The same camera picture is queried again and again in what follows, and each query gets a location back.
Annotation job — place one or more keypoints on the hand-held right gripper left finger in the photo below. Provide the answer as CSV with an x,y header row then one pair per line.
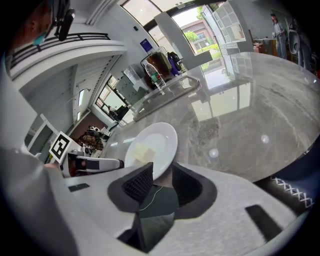
x,y
95,200

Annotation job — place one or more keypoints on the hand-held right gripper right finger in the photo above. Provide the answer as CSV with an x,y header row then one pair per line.
x,y
225,200

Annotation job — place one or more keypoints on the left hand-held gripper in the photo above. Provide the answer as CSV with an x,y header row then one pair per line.
x,y
60,146

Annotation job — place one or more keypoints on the pale yellow food slice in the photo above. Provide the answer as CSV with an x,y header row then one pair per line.
x,y
143,151

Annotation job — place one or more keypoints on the white round plate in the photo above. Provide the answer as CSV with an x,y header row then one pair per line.
x,y
165,140

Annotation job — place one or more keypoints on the person's left forearm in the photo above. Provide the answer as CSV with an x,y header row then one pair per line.
x,y
53,166

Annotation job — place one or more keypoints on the cluttered pile of items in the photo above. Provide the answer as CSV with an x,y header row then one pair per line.
x,y
92,140

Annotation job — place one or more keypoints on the black chair with white stitching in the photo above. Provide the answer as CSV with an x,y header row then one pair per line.
x,y
290,185

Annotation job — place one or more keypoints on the person's white shirt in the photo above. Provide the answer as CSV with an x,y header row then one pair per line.
x,y
20,162

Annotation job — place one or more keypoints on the clear plastic water bottle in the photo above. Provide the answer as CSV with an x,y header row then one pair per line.
x,y
155,75

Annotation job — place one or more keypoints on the pile of bags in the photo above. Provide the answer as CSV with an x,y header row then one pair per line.
x,y
165,62

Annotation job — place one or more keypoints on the black balcony railing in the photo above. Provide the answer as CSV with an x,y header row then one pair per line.
x,y
62,41

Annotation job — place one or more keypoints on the blue face mask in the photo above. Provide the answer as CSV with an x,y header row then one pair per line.
x,y
38,38

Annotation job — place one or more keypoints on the open glass door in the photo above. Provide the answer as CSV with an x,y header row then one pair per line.
x,y
212,27

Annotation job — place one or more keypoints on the white grid shelf cabinet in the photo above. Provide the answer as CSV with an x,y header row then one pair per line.
x,y
230,25

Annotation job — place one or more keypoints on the blue wall sign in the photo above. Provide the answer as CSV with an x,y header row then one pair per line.
x,y
146,45

